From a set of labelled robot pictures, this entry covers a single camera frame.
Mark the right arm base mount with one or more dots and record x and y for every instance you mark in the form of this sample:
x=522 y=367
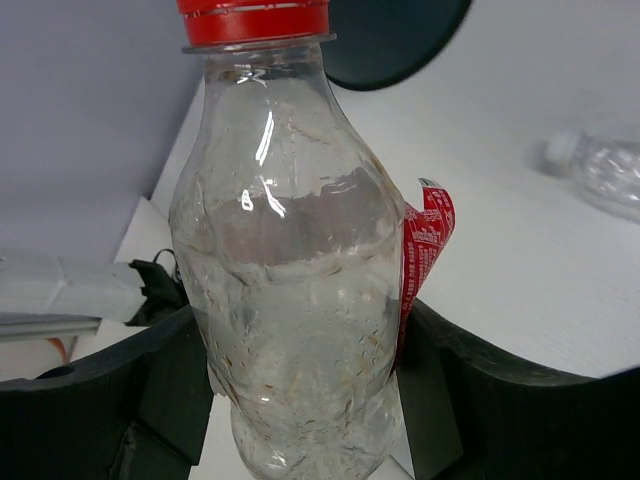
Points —
x=163 y=291

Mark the red cap clear bottle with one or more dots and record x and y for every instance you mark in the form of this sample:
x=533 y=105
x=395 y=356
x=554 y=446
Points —
x=299 y=256

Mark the dark bin with gold rim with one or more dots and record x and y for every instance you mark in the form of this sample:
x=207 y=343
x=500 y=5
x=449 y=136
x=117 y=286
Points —
x=381 y=43

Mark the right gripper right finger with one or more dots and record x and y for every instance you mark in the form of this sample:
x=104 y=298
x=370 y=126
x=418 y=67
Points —
x=475 y=411

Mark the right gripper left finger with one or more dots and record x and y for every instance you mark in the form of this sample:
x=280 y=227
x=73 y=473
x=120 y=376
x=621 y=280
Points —
x=138 y=409

